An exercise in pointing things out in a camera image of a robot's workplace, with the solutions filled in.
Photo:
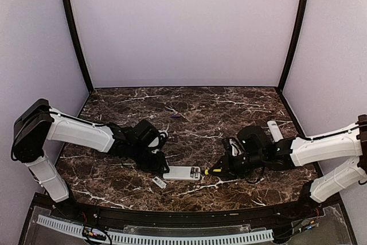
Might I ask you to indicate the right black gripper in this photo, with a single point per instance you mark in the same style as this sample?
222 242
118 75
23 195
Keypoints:
227 171

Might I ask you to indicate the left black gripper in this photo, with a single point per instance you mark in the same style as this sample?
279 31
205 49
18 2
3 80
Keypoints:
157 167

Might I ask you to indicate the yellow handled screwdriver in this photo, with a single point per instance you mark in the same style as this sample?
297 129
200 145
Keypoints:
211 171

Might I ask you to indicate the white battery compartment cover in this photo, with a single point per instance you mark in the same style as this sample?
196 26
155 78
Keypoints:
159 182

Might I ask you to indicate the white remote control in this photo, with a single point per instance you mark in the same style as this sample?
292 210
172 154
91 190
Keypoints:
274 130
180 173

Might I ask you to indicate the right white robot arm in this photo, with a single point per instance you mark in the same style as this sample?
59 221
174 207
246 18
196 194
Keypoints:
252 149

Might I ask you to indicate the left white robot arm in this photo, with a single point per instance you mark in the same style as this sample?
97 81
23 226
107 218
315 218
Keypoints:
41 122

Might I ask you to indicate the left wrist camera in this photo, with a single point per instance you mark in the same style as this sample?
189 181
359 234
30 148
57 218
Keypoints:
159 141

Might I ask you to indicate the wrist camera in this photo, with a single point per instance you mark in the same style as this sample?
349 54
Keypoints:
159 141
232 147

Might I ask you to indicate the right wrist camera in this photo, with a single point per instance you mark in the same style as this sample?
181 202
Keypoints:
232 147

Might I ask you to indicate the white slotted cable duct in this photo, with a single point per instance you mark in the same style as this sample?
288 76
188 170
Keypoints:
155 235

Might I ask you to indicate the black front table rail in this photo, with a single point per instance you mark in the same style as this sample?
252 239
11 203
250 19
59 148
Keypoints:
278 216

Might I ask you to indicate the right black frame post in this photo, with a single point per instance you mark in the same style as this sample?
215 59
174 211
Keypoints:
292 46

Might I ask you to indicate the black frame post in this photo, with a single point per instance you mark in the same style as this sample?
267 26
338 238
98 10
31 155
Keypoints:
292 46
77 45

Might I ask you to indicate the left black frame post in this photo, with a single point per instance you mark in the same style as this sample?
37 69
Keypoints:
77 45

